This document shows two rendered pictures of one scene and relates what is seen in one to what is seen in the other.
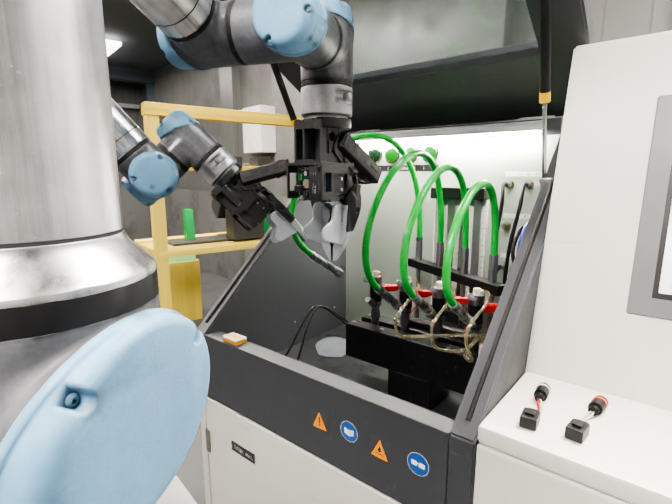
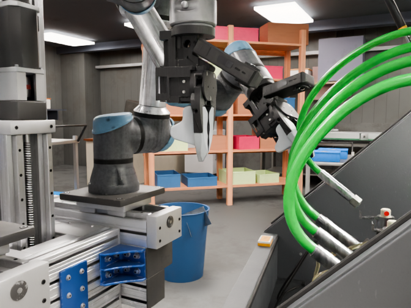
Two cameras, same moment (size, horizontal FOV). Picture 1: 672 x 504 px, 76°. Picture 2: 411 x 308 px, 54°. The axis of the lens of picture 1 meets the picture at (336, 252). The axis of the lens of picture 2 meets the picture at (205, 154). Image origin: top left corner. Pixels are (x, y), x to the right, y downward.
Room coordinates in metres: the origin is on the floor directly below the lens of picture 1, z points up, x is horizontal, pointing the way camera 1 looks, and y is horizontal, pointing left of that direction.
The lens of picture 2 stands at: (0.42, -0.60, 1.27)
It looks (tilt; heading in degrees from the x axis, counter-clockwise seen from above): 6 degrees down; 67
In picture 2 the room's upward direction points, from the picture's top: straight up
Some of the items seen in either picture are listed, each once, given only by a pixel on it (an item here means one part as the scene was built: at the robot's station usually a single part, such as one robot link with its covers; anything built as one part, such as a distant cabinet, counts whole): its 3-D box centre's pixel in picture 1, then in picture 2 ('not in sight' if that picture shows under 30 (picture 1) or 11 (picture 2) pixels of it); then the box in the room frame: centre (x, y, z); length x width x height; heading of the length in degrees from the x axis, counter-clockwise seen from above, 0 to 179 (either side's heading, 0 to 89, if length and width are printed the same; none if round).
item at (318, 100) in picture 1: (328, 105); (192, 16); (0.66, 0.01, 1.42); 0.08 x 0.08 x 0.05
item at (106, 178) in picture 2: not in sight; (114, 173); (0.63, 0.61, 1.09); 0.15 x 0.15 x 0.10
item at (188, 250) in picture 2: not in sight; (184, 239); (1.44, 2.29, 0.29); 0.50 x 0.45 x 0.58; 131
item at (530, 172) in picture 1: (523, 224); not in sight; (1.02, -0.45, 1.20); 0.13 x 0.03 x 0.31; 50
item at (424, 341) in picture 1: (419, 365); not in sight; (0.90, -0.19, 0.91); 0.34 x 0.10 x 0.15; 50
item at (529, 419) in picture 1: (536, 403); not in sight; (0.59, -0.30, 0.99); 0.12 x 0.02 x 0.02; 145
